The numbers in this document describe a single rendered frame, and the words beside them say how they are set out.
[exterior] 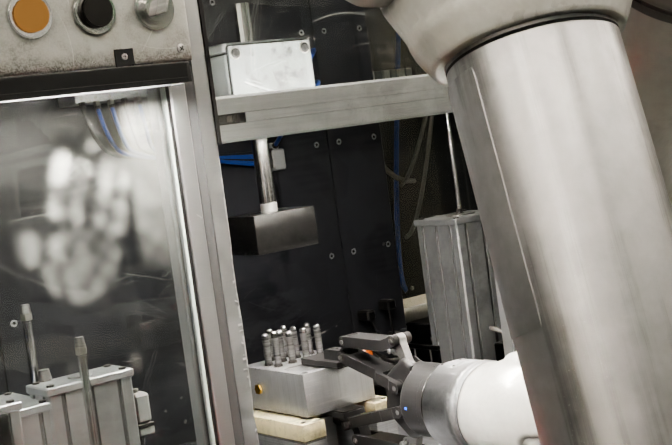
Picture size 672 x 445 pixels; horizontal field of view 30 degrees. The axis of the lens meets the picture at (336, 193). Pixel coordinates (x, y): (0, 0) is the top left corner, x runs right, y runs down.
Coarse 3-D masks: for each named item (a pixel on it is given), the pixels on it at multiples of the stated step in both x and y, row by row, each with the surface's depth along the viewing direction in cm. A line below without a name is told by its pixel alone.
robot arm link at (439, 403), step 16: (448, 368) 122; (464, 368) 121; (432, 384) 122; (448, 384) 120; (432, 400) 121; (448, 400) 119; (432, 416) 121; (448, 416) 119; (432, 432) 122; (448, 432) 120
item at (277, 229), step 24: (264, 144) 145; (264, 168) 145; (264, 192) 146; (240, 216) 145; (264, 216) 142; (288, 216) 144; (312, 216) 146; (240, 240) 145; (264, 240) 142; (288, 240) 144; (312, 240) 146
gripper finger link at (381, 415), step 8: (384, 408) 135; (392, 408) 130; (400, 408) 129; (360, 416) 136; (368, 416) 135; (376, 416) 134; (384, 416) 132; (392, 416) 131; (400, 416) 129; (344, 424) 137; (352, 424) 137; (360, 424) 136; (368, 424) 135
